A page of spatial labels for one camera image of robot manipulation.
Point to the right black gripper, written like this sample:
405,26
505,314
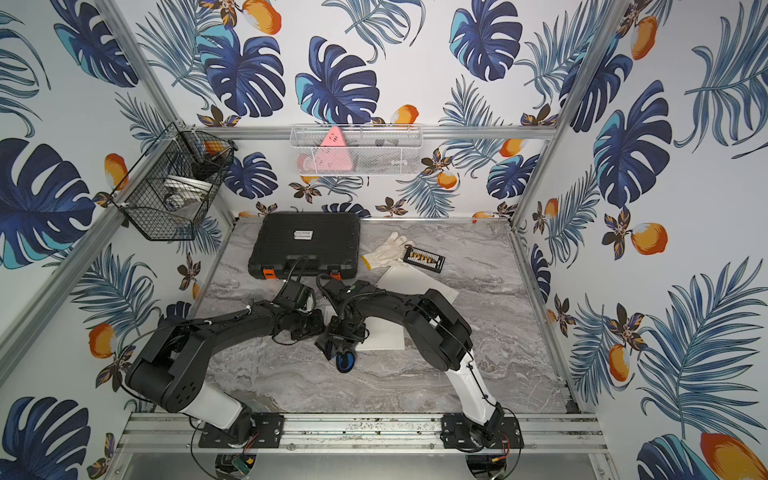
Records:
357,336

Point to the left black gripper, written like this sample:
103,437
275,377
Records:
306,324

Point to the grey blue wiping cloth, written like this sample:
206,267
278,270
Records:
340,349

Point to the white drawing tablet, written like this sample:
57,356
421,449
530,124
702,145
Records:
382,335
406,279

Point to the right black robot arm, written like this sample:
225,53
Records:
439,332

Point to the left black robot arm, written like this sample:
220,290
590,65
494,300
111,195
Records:
171,369

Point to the white knit work glove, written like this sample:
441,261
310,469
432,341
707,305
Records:
388,253

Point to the black plastic tool case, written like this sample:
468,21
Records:
313,243

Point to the black screwdriver bit box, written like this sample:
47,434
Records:
423,259

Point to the pink triangular paper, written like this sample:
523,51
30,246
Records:
332,155

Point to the silver object in basket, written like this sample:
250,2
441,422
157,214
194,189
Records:
182,192

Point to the clear mesh wall shelf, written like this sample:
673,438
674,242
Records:
376,149

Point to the black wire basket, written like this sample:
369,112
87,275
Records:
180,176

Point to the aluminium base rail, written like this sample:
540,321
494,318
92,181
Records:
368,433

